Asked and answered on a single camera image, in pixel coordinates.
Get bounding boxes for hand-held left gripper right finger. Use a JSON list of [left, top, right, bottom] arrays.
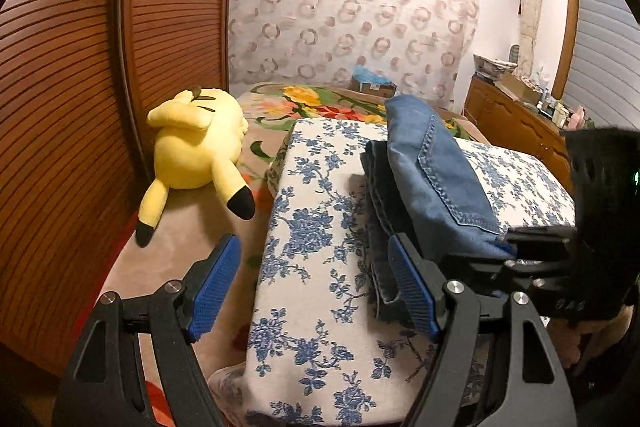
[[387, 234, 574, 427]]

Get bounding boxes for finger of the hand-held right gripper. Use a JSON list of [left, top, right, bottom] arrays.
[[439, 254, 576, 304], [501, 227, 577, 264]]

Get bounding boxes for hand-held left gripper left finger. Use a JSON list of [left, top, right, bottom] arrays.
[[52, 233, 243, 427]]

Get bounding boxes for blue denim pants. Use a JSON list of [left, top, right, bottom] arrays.
[[360, 95, 519, 321]]

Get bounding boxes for person's right hand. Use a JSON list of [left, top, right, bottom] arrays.
[[547, 292, 640, 379]]

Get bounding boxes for flower print beige blanket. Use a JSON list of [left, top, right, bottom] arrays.
[[94, 82, 496, 427]]

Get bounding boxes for wooden cabinet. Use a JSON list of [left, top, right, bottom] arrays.
[[464, 74, 577, 195]]

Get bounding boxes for blue floral white cushion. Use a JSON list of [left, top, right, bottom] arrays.
[[207, 117, 577, 427]]

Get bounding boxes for yellow plush toy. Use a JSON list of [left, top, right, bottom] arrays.
[[135, 86, 257, 249]]

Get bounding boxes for flat cardboard box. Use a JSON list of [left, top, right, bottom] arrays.
[[499, 72, 545, 106]]

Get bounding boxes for window blind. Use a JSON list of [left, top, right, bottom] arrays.
[[564, 0, 640, 134]]

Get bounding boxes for cardboard box with blue filling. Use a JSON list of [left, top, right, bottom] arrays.
[[349, 65, 400, 96]]

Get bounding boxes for cream lace curtain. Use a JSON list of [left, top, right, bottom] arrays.
[[517, 0, 545, 78]]

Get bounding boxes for brown louvered wardrobe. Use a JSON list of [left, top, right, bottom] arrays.
[[0, 0, 242, 390]]

